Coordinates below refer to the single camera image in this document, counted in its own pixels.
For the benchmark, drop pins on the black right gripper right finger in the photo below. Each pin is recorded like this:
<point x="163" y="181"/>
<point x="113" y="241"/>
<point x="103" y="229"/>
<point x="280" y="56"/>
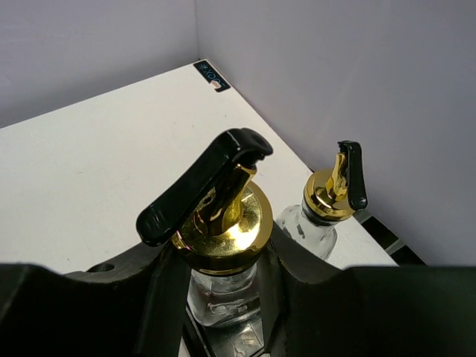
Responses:
<point x="311" y="308"/>

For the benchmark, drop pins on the glass bottle with brown sauce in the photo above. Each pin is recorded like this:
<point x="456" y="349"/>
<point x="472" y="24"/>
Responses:
<point x="219" y="221"/>

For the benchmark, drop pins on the blue logo sticker left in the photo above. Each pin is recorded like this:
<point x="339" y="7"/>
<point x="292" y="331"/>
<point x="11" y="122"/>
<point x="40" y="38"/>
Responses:
<point x="211" y="75"/>

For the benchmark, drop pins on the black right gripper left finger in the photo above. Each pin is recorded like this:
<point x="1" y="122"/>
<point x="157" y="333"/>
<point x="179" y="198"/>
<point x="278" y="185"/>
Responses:
<point x="130" y="305"/>

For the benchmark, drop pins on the black three-compartment organizer tray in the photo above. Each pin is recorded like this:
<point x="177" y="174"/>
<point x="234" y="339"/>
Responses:
<point x="391" y="244"/>

